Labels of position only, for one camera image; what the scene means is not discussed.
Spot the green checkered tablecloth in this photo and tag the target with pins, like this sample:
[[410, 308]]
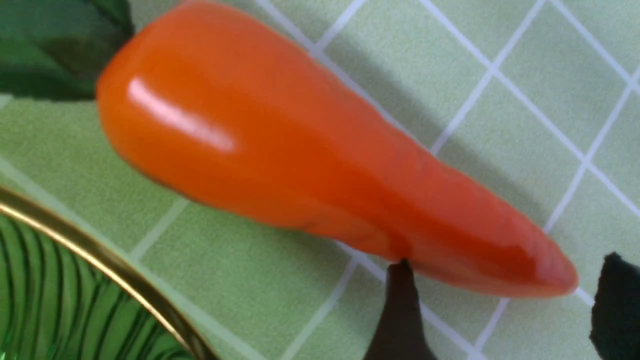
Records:
[[536, 99]]

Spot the green glass leaf plate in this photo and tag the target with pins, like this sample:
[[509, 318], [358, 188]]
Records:
[[66, 296]]

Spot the orange toy carrot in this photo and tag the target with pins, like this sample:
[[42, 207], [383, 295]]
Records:
[[212, 103]]

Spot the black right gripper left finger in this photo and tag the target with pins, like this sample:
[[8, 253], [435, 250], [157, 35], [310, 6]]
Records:
[[400, 334]]

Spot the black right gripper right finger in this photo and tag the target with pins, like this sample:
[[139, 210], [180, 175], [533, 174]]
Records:
[[615, 315]]

